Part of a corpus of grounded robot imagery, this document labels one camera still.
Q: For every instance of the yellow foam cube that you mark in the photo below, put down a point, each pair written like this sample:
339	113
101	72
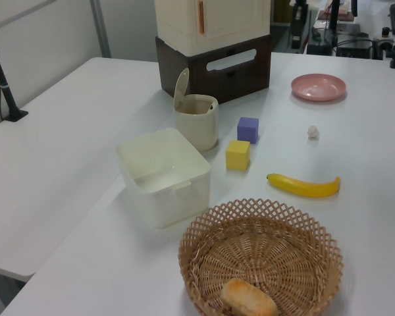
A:
237	155

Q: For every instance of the crumpled white paper ball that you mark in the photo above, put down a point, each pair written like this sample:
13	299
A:
313	132

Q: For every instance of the golden bread roll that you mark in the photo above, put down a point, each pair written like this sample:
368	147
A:
247	298

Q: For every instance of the cream plastic storage box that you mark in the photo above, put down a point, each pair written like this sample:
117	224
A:
184	204

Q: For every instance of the woven wicker basket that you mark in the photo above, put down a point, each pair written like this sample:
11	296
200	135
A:
266	256

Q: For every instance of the dark brown box with cutout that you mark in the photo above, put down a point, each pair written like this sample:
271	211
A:
237	82

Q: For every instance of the cream trash can with lid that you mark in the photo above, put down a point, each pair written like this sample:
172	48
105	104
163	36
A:
197	131

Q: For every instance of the yellow banana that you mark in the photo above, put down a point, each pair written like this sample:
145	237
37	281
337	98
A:
303	187

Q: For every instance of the brown cardboard box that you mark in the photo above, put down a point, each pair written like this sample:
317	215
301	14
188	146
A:
281	11

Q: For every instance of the black box on desk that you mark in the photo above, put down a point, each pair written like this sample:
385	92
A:
319	49

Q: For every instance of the purple foam cube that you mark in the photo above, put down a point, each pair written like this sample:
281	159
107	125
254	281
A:
247	131

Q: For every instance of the black knob device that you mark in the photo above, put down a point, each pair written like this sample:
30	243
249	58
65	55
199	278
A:
385	32

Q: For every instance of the pink plate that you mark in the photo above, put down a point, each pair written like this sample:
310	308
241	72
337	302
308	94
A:
317	87

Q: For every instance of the black camera pole with base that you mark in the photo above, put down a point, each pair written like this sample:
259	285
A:
6	95

